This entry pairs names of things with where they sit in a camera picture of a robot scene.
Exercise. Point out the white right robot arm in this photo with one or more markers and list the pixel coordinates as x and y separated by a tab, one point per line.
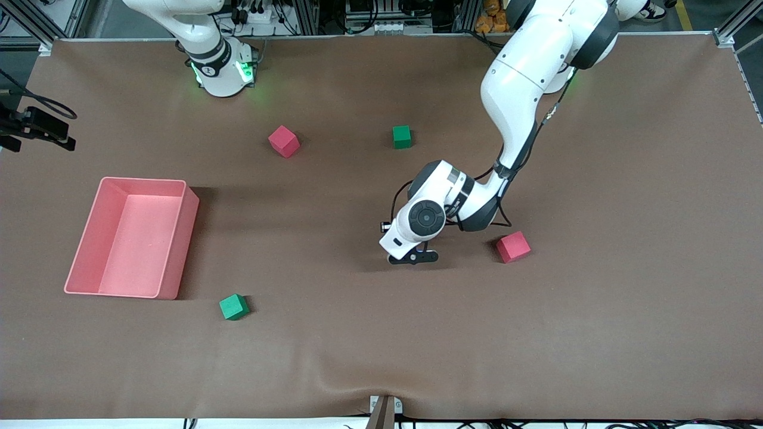
220	77

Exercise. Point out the black and white shoe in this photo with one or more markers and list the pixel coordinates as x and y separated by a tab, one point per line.
654	11

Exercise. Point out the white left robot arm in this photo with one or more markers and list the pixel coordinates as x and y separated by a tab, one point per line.
518	77

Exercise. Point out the metal corner bracket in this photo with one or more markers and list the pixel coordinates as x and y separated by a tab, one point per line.
724	39
45	48

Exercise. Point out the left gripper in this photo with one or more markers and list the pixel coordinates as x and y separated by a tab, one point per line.
382	227

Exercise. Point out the orange snack bags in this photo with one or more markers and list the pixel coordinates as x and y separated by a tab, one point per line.
490	18

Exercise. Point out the metal table edge bracket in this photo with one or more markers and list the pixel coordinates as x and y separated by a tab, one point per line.
385	411

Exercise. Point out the green foam cube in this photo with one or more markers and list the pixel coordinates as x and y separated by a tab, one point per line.
402	136
233	307

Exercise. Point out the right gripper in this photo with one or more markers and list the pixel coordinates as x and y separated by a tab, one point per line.
31	123

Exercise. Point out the white terminal block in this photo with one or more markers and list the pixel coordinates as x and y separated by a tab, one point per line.
399	27

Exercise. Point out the aluminium frame post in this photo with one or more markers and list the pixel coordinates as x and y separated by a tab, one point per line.
305	16

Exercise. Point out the brown table mat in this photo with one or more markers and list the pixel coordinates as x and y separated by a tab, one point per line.
381	345

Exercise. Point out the red foam cube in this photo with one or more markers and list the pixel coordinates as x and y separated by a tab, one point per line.
512	246
283	141

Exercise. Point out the pink plastic bin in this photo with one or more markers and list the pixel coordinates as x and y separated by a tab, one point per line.
137	256

